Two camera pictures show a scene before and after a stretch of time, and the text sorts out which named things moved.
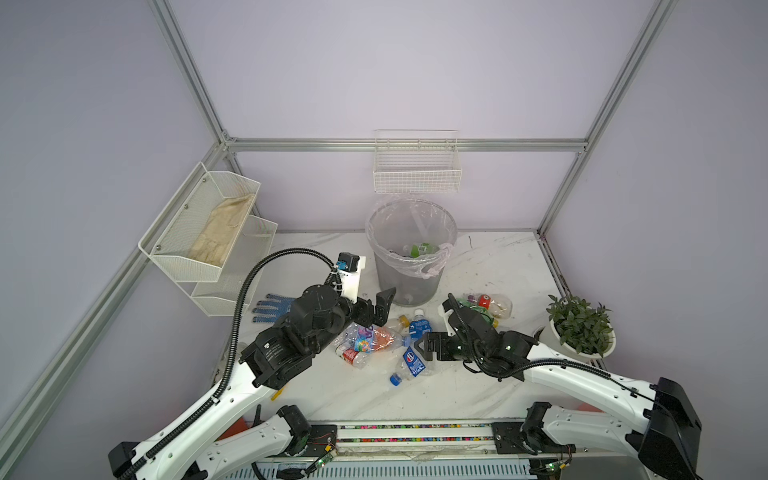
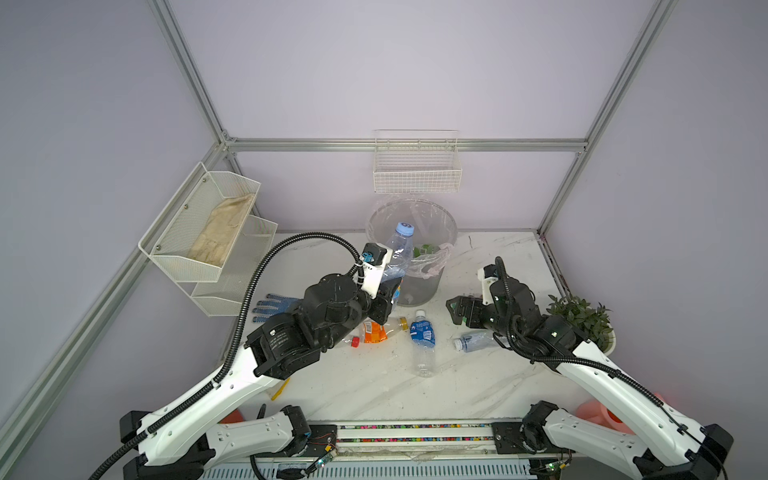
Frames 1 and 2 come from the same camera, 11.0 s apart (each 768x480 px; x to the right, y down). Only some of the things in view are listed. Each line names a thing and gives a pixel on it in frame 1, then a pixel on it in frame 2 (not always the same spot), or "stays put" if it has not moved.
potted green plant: [579, 329] stays put
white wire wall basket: [416, 161] stays put
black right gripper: [426, 345] → [471, 304]
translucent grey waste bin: [410, 239] stays put
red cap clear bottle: [352, 356] → [353, 341]
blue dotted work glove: [272, 308] stays put
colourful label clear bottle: [364, 339] → [401, 242]
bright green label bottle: [425, 248] stays put
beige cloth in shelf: [220, 228] stays put
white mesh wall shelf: [206, 240] stays put
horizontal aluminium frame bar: [403, 144] stays put
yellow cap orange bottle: [403, 326] → [374, 332]
